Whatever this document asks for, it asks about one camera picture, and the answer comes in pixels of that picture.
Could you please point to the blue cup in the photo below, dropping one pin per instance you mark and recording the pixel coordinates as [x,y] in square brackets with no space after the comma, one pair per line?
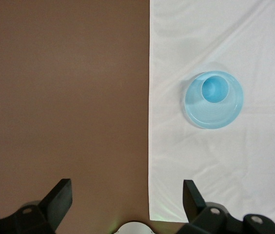
[214,90]

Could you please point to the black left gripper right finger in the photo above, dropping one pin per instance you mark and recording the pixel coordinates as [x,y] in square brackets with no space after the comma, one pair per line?
[196,209]

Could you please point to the white square cloth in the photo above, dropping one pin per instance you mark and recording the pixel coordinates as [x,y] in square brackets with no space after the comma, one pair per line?
[201,158]

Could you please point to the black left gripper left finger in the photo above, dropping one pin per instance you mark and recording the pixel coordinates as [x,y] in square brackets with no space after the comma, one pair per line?
[54,204]

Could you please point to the blue plate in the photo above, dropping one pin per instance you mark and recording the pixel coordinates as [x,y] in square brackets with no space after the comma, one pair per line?
[213,117]

